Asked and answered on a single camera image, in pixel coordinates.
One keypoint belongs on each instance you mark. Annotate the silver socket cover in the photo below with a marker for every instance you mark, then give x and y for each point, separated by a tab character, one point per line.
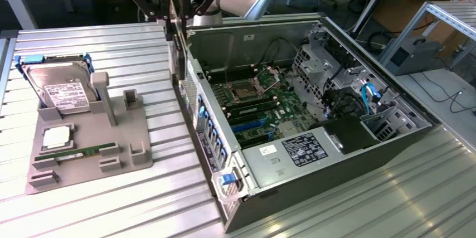
270	77

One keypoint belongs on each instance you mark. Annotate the green RAM stick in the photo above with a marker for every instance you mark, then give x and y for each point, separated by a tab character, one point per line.
248	111
74	153

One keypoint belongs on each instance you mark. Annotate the black plastic shroud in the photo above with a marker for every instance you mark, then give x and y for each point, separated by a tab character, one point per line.
350	135

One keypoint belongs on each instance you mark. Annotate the CPU socket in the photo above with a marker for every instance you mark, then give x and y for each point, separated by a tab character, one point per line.
243	89

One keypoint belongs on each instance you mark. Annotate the grey control box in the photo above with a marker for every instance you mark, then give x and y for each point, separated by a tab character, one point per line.
416	57

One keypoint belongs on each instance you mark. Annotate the aluminium profile frame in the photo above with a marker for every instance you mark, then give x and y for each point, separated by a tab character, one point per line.
446	15

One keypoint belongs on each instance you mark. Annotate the silver perforated drive cage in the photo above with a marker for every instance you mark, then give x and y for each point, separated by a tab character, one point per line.
312	65

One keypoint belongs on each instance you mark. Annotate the black stand pole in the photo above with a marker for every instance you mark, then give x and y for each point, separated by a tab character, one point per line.
376	1

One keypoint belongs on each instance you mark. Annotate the grey parts rack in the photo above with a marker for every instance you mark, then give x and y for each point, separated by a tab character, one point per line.
92	135

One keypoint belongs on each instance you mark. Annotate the silver chipset heatsink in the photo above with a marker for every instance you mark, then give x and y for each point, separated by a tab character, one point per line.
287	128

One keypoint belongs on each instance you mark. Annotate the silver disk bay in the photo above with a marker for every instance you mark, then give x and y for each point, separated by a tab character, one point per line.
394	123

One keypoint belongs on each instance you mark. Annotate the silver hard disk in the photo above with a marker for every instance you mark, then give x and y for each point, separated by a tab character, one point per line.
56	82

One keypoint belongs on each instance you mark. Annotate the silver CPU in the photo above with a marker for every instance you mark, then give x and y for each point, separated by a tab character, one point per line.
56	137

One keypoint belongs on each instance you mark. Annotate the silver power supply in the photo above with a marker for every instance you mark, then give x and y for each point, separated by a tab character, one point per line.
267	171

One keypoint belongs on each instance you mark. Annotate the hard disk drive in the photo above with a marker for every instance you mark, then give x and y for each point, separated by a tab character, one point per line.
34	60

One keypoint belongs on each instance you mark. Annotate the blue case latch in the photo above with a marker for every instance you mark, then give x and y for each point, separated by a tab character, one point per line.
227	180

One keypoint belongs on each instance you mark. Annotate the open black PC case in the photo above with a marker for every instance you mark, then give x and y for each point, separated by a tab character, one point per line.
335	193

